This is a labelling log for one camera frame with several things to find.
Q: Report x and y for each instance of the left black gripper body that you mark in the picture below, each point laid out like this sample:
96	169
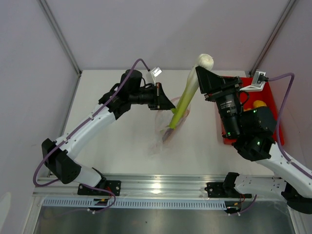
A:
145	96

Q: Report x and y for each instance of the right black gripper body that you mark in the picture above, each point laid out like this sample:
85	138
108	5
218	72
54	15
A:
229	108

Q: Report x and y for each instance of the white green leek toy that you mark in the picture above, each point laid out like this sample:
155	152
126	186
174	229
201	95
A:
205	61

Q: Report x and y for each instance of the papaya slice toy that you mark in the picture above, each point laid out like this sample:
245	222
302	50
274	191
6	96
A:
170	133

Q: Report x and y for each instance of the clear zip top bag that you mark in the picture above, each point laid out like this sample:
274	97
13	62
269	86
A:
162	120

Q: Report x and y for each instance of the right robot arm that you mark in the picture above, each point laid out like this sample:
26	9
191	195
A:
254	134

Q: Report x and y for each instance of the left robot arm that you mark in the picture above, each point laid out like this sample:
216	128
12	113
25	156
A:
59	155

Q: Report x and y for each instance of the yellow potato toy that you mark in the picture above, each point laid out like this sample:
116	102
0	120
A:
259	103

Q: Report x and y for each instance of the red plastic bin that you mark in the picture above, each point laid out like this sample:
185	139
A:
266	96

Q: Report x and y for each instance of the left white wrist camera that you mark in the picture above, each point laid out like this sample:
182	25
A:
153	74

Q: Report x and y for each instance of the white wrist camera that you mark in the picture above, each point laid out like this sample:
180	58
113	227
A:
258	82
153	74

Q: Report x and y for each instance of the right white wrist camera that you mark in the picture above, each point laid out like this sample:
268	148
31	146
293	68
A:
258	82

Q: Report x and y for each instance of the right aluminium frame post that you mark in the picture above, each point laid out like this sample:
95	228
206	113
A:
283	18

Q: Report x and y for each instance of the aluminium frame post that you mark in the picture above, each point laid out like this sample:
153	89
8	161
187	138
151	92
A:
51	19
283	18

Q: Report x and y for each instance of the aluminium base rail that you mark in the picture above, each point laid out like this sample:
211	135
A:
160	187

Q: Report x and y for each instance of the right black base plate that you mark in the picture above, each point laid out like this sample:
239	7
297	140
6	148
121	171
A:
223	190

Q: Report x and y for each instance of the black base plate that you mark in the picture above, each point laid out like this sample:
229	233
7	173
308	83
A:
223	190
113	186

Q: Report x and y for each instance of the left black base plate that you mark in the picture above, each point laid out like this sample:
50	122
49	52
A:
113	186

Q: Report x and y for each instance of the white slotted cable duct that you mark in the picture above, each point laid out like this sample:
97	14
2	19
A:
135	203

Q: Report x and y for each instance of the left aluminium frame post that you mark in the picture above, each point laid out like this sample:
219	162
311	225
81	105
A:
51	19

